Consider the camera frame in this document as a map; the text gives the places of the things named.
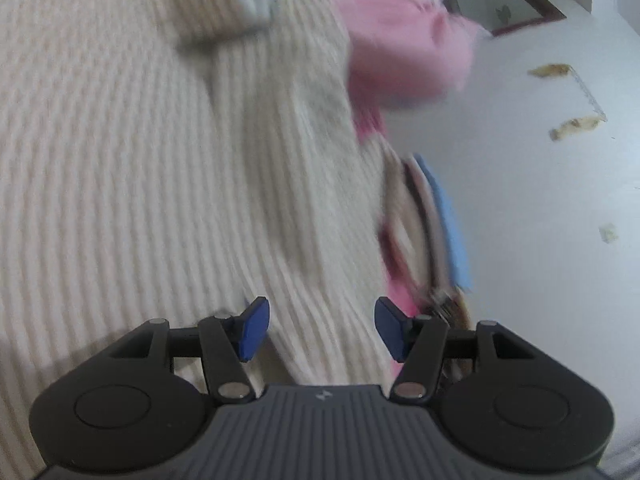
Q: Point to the pink floral duvet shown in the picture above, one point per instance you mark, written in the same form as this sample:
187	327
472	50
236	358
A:
400	50

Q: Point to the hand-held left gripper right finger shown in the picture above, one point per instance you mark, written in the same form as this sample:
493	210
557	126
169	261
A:
390	327

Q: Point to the stack of folded clothes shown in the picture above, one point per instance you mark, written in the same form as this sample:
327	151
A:
412	220

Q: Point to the beige houndstooth coat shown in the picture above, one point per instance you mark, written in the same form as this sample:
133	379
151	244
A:
150	160

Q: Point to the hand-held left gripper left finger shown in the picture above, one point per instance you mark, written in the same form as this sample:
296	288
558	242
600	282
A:
255	330

